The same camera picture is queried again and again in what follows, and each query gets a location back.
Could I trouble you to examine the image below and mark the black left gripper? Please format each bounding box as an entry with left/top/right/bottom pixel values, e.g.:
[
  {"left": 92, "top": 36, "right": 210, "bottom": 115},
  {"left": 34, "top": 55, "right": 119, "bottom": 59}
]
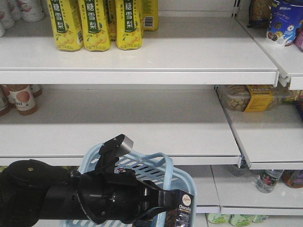
[{"left": 77, "top": 169, "right": 179, "bottom": 224}]

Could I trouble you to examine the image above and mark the blue Chocofello cookie box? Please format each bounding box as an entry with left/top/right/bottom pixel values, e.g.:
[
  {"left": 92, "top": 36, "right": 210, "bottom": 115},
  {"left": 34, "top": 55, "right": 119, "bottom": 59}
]
[{"left": 132, "top": 189, "right": 195, "bottom": 227}]

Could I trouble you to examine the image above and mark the light blue plastic basket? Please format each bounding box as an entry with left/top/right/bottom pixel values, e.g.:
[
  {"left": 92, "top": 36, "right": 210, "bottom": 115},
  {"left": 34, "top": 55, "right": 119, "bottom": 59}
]
[{"left": 59, "top": 144, "right": 196, "bottom": 227}]

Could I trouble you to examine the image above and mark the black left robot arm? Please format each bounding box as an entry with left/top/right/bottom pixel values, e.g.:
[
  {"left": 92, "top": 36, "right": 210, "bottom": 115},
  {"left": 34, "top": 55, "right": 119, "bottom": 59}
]
[{"left": 0, "top": 159, "right": 178, "bottom": 227}]

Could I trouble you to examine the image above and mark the white store shelving unit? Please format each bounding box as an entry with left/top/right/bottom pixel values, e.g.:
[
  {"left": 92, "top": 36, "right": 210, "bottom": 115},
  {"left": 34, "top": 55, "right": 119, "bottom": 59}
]
[{"left": 0, "top": 0, "right": 303, "bottom": 227}]

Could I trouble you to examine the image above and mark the clear water bottle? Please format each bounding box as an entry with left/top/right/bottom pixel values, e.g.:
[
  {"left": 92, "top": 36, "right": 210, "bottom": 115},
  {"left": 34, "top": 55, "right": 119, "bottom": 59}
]
[{"left": 256, "top": 169, "right": 284, "bottom": 193}]

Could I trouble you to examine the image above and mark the clear cookie tub yellow label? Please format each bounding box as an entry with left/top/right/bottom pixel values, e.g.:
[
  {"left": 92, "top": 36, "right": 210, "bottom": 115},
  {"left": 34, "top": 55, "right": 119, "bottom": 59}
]
[{"left": 217, "top": 85, "right": 291, "bottom": 112}]

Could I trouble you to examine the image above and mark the peach drink bottle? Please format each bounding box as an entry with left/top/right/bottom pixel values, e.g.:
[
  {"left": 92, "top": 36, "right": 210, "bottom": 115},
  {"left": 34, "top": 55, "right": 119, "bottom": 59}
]
[{"left": 5, "top": 84, "right": 38, "bottom": 115}]

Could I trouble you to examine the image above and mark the yellow pear drink bottle right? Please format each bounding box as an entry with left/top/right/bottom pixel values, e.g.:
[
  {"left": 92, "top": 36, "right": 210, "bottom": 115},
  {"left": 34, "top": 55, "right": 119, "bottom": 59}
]
[{"left": 115, "top": 0, "right": 143, "bottom": 50}]

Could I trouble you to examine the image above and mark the yellow pear drink bottle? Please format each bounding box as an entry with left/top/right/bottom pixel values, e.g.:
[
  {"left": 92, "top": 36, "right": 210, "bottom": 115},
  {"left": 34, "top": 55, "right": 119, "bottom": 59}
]
[
  {"left": 78, "top": 0, "right": 111, "bottom": 52},
  {"left": 143, "top": 0, "right": 159, "bottom": 31},
  {"left": 115, "top": 0, "right": 143, "bottom": 50},
  {"left": 47, "top": 0, "right": 83, "bottom": 52}
]

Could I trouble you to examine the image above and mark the yellow pear drink bottle rear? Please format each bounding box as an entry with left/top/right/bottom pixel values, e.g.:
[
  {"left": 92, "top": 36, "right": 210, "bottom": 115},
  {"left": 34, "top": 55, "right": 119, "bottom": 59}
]
[{"left": 143, "top": 0, "right": 159, "bottom": 31}]

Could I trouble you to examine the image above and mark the yellow pear drink bottle middle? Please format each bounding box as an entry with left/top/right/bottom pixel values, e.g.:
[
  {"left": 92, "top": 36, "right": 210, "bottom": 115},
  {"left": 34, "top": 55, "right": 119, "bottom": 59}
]
[{"left": 78, "top": 0, "right": 111, "bottom": 52}]

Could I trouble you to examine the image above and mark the yellow pear drink bottle left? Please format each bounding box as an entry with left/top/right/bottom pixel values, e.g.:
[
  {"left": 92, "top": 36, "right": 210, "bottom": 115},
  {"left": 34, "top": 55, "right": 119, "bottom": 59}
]
[{"left": 47, "top": 0, "right": 83, "bottom": 52}]

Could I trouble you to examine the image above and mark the dark snack bag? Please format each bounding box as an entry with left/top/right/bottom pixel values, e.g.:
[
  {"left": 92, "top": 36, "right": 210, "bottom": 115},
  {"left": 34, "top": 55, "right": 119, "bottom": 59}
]
[{"left": 249, "top": 0, "right": 272, "bottom": 28}]

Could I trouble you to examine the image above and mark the blue cookie cup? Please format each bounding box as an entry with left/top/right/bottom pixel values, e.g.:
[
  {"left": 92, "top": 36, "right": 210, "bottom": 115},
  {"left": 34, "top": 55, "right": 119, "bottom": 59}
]
[{"left": 266, "top": 0, "right": 303, "bottom": 47}]

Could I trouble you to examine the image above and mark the white yogurt bottle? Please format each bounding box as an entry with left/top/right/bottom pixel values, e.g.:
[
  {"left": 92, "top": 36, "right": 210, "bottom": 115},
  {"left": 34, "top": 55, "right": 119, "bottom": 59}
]
[{"left": 18, "top": 0, "right": 45, "bottom": 22}]

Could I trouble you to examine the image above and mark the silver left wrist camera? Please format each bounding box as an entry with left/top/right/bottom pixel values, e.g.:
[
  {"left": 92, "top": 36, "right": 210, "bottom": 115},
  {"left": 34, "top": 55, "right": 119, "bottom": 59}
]
[{"left": 99, "top": 134, "right": 134, "bottom": 157}]

